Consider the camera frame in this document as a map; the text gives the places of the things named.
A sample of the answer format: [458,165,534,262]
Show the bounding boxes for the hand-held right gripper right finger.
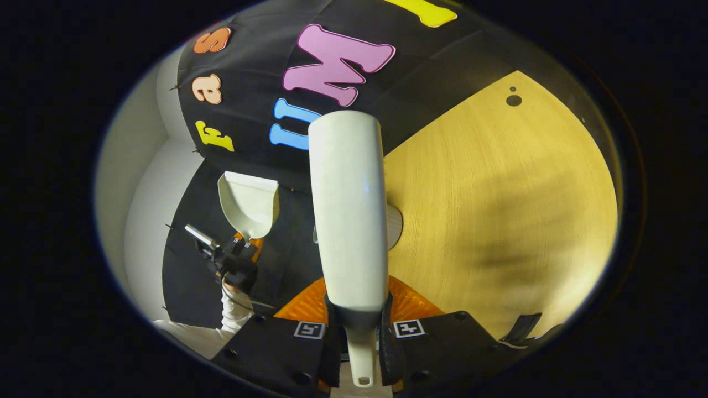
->
[378,275,502,391]

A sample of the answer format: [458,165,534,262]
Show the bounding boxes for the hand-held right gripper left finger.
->
[212,276,340,395]

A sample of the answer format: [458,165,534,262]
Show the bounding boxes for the white dustpan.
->
[217,171,280,243]

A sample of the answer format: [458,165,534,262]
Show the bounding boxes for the small white broom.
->
[308,110,390,388]

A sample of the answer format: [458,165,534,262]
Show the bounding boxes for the wooden desktop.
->
[382,70,619,341]

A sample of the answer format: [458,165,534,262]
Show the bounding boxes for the person's white shirt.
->
[152,320,238,360]

